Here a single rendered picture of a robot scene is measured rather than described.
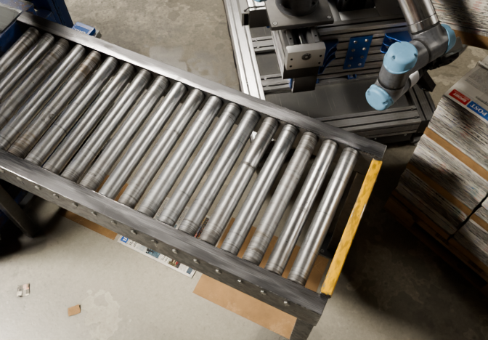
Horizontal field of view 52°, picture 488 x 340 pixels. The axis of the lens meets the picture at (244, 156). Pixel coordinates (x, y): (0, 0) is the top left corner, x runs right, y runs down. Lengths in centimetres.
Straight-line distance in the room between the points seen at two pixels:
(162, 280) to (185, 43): 134
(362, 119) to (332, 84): 24
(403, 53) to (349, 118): 103
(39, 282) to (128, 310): 40
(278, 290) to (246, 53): 145
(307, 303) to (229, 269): 21
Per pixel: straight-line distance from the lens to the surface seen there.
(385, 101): 139
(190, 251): 135
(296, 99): 235
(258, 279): 132
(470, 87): 174
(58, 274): 230
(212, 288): 215
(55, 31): 191
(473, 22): 158
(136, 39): 295
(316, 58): 182
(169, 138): 153
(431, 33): 141
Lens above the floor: 206
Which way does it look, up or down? 59 degrees down
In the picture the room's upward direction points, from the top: straight up
